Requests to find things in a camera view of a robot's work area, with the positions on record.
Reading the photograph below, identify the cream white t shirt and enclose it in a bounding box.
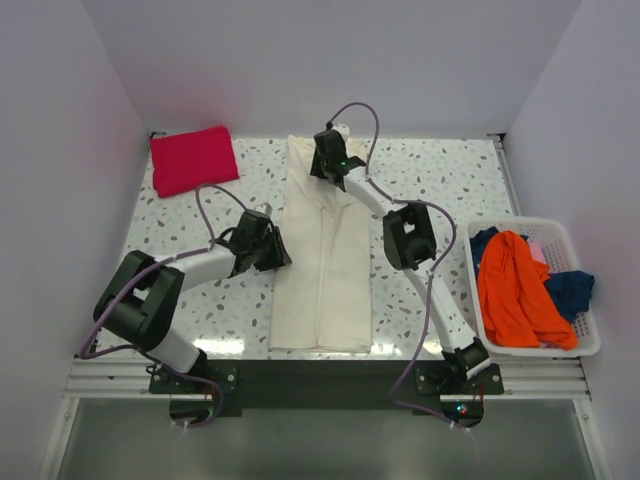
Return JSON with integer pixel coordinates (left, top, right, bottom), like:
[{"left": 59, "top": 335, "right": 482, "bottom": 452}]
[{"left": 269, "top": 136, "right": 372, "bottom": 353}]

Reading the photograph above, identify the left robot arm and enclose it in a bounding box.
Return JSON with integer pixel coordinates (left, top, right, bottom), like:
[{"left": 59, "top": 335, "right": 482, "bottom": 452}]
[{"left": 93, "top": 210, "right": 291, "bottom": 392}]

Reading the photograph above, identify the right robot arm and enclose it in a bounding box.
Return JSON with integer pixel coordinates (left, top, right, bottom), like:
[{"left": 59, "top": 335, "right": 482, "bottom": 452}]
[{"left": 310, "top": 123, "right": 490, "bottom": 393}]

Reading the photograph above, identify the folded red t shirt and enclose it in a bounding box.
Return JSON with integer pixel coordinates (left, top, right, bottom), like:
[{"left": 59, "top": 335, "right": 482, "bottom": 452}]
[{"left": 150, "top": 126, "right": 240, "bottom": 198}]

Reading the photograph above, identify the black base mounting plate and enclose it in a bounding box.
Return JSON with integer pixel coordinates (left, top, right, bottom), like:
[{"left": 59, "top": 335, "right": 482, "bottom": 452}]
[{"left": 146, "top": 360, "right": 505, "bottom": 425}]

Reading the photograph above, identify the pink garment in basket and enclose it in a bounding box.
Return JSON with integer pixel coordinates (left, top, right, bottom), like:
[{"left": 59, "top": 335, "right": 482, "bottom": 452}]
[{"left": 528, "top": 241, "right": 546, "bottom": 264}]

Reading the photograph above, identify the orange t shirt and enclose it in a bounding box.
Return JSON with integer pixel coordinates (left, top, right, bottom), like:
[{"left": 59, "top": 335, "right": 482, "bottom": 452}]
[{"left": 477, "top": 231, "right": 578, "bottom": 351}]

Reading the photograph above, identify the white plastic laundry basket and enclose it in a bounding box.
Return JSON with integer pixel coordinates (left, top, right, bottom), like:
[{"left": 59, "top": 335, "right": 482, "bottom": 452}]
[{"left": 459, "top": 216, "right": 601, "bottom": 358}]

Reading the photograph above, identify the navy blue t shirt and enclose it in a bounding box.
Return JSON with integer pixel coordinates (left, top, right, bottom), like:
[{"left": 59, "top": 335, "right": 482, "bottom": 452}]
[{"left": 470, "top": 226, "right": 595, "bottom": 324}]

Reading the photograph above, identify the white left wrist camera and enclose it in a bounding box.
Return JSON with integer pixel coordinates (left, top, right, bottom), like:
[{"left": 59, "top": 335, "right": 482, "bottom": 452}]
[{"left": 253, "top": 202, "right": 273, "bottom": 217}]

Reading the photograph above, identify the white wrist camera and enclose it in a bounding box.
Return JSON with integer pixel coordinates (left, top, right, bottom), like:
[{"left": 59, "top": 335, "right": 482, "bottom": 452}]
[
  {"left": 253, "top": 202, "right": 273, "bottom": 217},
  {"left": 332, "top": 123, "right": 350, "bottom": 142}
]

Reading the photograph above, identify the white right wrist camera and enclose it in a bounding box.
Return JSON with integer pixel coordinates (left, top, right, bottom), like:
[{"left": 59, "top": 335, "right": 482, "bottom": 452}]
[{"left": 332, "top": 123, "right": 350, "bottom": 142}]

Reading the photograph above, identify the aluminium table frame rail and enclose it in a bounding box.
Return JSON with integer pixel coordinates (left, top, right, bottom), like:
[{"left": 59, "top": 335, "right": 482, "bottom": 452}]
[{"left": 64, "top": 130, "right": 594, "bottom": 401}]

